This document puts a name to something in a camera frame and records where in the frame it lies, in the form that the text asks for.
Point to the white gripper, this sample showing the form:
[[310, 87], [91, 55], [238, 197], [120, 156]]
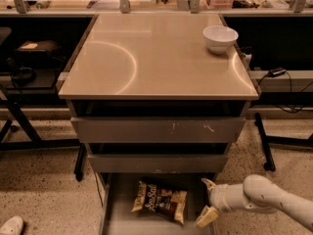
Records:
[[217, 197]]

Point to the brown sea salt chip bag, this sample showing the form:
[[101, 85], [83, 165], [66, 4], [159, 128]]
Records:
[[168, 202]]

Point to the grey middle drawer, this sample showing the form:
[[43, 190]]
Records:
[[157, 163]]

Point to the grey open bottom drawer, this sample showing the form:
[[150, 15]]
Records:
[[121, 190]]

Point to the grey drawer cabinet with counter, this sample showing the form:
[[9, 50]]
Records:
[[156, 65]]

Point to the grey top drawer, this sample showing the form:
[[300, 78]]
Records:
[[158, 129]]

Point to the black table leg right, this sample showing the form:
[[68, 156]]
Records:
[[269, 165]]

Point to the black power adapter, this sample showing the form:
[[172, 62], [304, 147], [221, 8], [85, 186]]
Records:
[[276, 72]]

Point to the white ceramic bowl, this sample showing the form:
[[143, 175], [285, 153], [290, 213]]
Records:
[[218, 38]]

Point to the white shoe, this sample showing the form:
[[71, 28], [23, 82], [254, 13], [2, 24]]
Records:
[[13, 226]]

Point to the black headphones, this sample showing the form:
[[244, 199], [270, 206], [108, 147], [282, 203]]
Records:
[[20, 75]]

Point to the black box on shelf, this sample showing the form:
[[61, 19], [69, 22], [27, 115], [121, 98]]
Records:
[[45, 46]]

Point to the black table frame left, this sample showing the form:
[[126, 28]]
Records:
[[35, 141]]

